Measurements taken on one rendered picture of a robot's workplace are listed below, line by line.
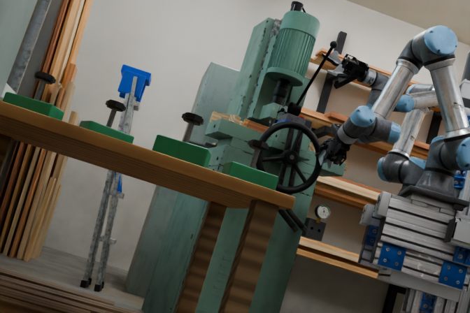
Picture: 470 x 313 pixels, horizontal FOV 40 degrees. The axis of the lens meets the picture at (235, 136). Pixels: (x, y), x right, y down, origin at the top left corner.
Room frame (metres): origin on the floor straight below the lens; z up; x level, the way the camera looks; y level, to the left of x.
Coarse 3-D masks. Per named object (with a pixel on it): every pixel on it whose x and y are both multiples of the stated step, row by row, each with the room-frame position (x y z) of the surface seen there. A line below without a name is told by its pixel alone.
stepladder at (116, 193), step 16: (128, 80) 3.35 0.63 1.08; (144, 80) 3.36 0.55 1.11; (128, 96) 3.36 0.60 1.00; (128, 112) 3.35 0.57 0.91; (128, 128) 3.36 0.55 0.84; (112, 176) 3.52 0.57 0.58; (112, 192) 3.37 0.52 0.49; (112, 208) 3.34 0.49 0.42; (96, 224) 3.35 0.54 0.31; (112, 224) 3.40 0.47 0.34; (96, 240) 3.36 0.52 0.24; (112, 240) 3.38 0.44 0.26; (96, 288) 3.34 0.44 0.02
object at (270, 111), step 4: (268, 104) 2.87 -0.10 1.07; (272, 104) 2.81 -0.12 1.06; (276, 104) 2.81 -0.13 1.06; (264, 108) 2.90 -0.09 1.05; (268, 108) 2.85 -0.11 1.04; (272, 108) 2.81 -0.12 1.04; (276, 108) 2.82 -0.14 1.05; (280, 108) 2.82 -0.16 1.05; (264, 112) 2.88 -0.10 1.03; (268, 112) 2.84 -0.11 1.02; (272, 112) 2.81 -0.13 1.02; (276, 112) 2.82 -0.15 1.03; (280, 112) 2.82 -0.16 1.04; (260, 116) 2.93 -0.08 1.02; (264, 116) 2.87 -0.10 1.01; (268, 116) 2.82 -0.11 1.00; (272, 116) 2.81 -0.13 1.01; (276, 116) 2.82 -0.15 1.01; (264, 120) 2.91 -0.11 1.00; (268, 120) 2.89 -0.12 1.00; (272, 120) 2.86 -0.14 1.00
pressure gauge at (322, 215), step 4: (320, 204) 2.74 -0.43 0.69; (324, 204) 2.72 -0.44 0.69; (316, 208) 2.72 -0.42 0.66; (320, 208) 2.71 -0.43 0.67; (324, 208) 2.72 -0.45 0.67; (328, 208) 2.72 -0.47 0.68; (316, 212) 2.72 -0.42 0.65; (320, 212) 2.72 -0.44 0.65; (324, 212) 2.72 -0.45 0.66; (328, 212) 2.73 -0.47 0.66; (316, 216) 2.74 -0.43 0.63; (320, 216) 2.72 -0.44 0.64; (324, 216) 2.72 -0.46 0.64; (328, 216) 2.72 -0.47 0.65
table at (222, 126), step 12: (216, 120) 2.71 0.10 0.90; (228, 120) 2.64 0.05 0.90; (216, 132) 2.66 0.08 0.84; (228, 132) 2.65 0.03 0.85; (240, 132) 2.66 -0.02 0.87; (252, 132) 2.67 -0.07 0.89; (276, 144) 2.61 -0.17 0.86; (300, 156) 2.64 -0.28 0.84; (312, 156) 2.75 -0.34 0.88; (324, 168) 2.77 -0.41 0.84; (336, 168) 2.79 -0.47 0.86
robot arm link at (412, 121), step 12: (420, 84) 3.09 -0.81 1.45; (432, 84) 3.05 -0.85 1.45; (420, 108) 3.05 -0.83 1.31; (408, 120) 3.06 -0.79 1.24; (420, 120) 3.06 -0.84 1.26; (408, 132) 3.04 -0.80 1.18; (396, 144) 3.06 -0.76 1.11; (408, 144) 3.03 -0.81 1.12; (396, 156) 3.01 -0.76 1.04; (408, 156) 3.02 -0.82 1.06; (384, 168) 3.03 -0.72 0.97; (396, 168) 2.98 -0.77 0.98; (384, 180) 3.08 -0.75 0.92; (396, 180) 3.01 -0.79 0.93
